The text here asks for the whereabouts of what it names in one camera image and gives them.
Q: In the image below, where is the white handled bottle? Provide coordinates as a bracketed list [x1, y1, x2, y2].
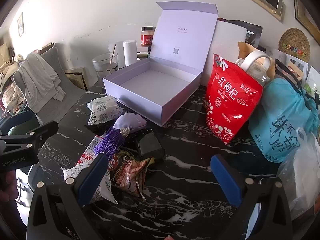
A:
[235, 50, 273, 85]

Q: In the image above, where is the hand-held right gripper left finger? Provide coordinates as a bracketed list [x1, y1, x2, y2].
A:
[26, 153, 110, 240]

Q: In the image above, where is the purple tassel pouch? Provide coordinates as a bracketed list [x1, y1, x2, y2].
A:
[94, 112, 147, 159]

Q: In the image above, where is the white bread print snack packet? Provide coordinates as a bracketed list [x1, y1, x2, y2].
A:
[86, 96, 124, 125]
[61, 160, 118, 207]

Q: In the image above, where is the clear glass cup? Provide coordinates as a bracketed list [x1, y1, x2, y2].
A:
[92, 52, 118, 80]

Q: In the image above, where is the grey cloth garment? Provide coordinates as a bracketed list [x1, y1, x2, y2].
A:
[19, 53, 66, 114]

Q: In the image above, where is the black polka dot scrunchie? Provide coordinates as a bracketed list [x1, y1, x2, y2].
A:
[130, 127, 160, 143]

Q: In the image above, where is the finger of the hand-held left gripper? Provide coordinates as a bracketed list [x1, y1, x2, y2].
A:
[0, 110, 34, 130]
[0, 121, 59, 155]

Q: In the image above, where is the leaning framed picture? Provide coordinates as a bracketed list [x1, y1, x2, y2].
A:
[64, 67, 88, 91]

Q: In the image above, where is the person's left hand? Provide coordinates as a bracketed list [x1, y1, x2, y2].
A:
[0, 169, 18, 203]

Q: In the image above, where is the plain black scrunchie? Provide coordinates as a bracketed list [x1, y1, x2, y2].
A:
[85, 124, 113, 134]

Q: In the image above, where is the brown snack packet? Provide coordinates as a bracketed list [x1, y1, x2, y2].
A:
[109, 150, 155, 202]

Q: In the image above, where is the woven straw trivet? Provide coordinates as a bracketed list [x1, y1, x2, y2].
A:
[278, 28, 311, 62]

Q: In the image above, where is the white plastic bag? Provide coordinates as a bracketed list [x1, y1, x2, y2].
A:
[276, 127, 320, 220]

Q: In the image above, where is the black foil bag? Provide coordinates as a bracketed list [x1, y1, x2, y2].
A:
[217, 19, 263, 48]

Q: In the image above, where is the white paper towel roll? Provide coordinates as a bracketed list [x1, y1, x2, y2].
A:
[122, 40, 138, 67]

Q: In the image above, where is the brown cardboard piece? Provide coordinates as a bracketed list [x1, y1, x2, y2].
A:
[37, 42, 55, 53]

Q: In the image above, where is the green white packet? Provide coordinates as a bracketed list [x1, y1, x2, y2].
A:
[304, 66, 320, 98]

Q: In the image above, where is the white gift box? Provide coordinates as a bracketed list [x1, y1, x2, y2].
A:
[102, 1, 219, 127]

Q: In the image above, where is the blue plastic bag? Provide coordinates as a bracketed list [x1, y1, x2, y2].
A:
[248, 77, 319, 164]

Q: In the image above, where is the red printed snack bag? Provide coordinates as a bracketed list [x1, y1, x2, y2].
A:
[204, 53, 264, 145]

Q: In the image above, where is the brown paper bag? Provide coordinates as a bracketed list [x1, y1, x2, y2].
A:
[237, 41, 275, 80]

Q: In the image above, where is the small black box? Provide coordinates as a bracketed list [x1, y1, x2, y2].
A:
[135, 132, 166, 162]

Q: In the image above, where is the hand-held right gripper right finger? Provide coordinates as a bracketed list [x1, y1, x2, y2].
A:
[210, 154, 293, 240]

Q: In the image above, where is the dark wooden picture frame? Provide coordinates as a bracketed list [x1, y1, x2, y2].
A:
[293, 0, 320, 45]

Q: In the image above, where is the grey leaf pattern chair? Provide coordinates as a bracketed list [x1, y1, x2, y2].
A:
[12, 46, 87, 125]

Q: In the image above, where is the white foam board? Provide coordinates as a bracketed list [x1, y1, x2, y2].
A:
[200, 19, 248, 87]

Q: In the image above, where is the small wall picture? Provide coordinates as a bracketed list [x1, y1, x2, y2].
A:
[17, 12, 25, 37]

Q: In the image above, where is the black strap tote bag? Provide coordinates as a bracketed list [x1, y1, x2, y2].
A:
[274, 59, 313, 100]

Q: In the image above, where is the red white long packet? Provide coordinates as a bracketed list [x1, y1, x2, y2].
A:
[79, 135, 107, 167]

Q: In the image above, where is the pile of clothes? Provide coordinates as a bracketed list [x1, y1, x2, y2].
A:
[0, 52, 23, 110]

